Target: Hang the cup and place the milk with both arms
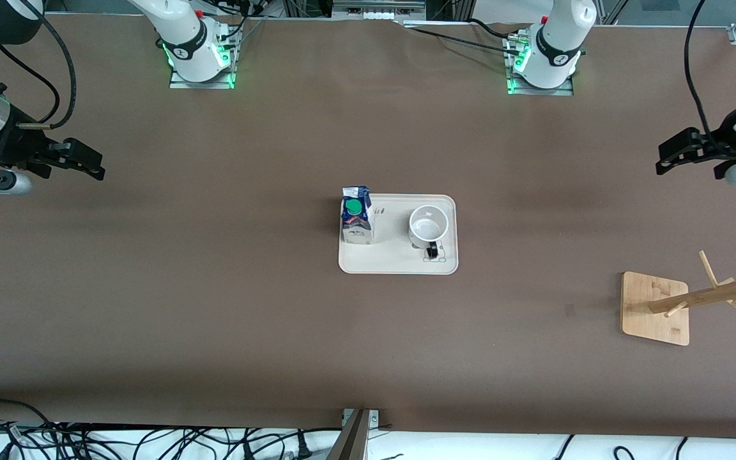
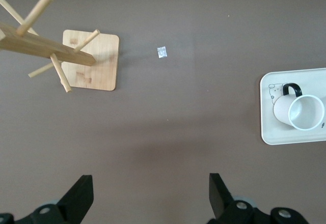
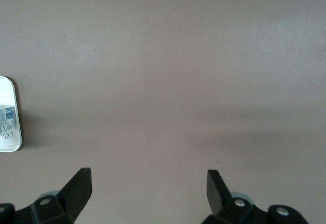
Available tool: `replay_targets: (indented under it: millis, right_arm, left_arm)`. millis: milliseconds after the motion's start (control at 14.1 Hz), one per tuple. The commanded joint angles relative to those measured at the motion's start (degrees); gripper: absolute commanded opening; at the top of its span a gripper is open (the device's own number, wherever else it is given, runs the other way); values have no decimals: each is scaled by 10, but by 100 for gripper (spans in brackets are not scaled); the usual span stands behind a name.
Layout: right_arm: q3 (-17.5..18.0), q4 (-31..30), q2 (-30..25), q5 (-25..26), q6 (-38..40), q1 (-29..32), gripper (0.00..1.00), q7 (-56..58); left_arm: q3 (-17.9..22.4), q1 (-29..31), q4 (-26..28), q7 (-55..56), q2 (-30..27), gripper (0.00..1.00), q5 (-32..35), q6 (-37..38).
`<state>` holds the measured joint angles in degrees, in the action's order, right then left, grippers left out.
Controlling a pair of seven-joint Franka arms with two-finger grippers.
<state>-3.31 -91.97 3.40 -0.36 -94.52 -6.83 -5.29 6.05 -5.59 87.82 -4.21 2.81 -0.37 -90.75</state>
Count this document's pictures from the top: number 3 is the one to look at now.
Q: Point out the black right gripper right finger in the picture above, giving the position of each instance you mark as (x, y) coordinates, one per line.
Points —
(229, 211)

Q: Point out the white rectangular Rabbit tray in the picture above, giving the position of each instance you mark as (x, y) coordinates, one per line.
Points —
(10, 91)

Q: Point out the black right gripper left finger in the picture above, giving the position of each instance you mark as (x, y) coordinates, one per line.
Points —
(63, 208)

